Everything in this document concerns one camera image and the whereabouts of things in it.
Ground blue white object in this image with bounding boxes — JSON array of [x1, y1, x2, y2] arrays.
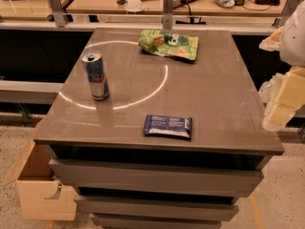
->
[[215, 0, 234, 8]]

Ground redbull can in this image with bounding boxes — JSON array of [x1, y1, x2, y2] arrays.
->
[[81, 51, 110, 101]]

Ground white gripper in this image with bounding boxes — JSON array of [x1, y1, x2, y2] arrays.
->
[[259, 1, 305, 132]]

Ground middle metal bracket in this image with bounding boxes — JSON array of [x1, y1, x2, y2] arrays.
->
[[162, 0, 173, 30]]

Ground left metal bracket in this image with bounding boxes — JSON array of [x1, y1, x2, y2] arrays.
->
[[48, 0, 68, 28]]

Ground green snack bag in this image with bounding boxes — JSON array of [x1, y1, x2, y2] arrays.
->
[[138, 30, 199, 60]]

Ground cardboard box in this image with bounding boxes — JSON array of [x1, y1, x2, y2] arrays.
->
[[7, 123, 76, 220]]

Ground dark blue snack packet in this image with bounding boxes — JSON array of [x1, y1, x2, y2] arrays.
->
[[143, 114, 193, 140]]

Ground metal bracket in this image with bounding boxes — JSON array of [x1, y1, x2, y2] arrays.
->
[[273, 0, 302, 28], [48, 0, 68, 28], [162, 0, 173, 30]]

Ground right metal bracket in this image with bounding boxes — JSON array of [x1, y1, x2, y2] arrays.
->
[[273, 0, 302, 28]]

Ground grey drawer cabinet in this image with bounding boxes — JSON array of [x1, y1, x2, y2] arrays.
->
[[34, 29, 283, 229]]

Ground wooden desk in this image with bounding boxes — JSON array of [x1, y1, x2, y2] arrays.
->
[[66, 0, 289, 18]]

